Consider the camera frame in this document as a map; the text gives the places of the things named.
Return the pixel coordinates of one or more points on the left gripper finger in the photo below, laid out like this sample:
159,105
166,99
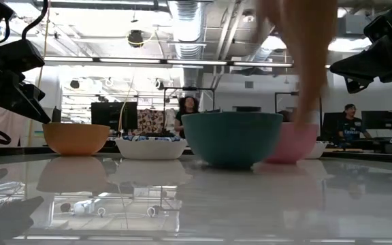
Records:
26,100
19,58

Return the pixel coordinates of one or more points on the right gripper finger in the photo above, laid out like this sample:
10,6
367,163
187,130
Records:
355,86
359,66

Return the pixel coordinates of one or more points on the orange bowl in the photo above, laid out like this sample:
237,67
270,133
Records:
75,139

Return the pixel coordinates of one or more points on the pink bowl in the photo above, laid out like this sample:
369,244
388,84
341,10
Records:
294,146

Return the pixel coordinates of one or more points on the green bowl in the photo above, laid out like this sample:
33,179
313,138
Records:
231,139

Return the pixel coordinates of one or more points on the black monitor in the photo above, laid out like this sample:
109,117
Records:
111,115
330,124
378,119

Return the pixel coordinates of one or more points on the person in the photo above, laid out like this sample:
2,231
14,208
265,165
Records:
186,109
350,129

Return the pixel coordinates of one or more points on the person's hand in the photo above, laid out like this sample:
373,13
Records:
308,51

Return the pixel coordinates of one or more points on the long ceiling light strip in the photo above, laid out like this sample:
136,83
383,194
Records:
131,60

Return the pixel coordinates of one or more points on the round black ceiling fixture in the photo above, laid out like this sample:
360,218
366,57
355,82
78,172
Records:
135,38

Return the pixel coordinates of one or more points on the patterned cloth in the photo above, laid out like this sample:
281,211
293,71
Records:
150,120

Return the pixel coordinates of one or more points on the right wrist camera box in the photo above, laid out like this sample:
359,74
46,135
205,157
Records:
386,27

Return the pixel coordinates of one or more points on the silver ventilation duct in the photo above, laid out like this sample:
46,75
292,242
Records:
187,30

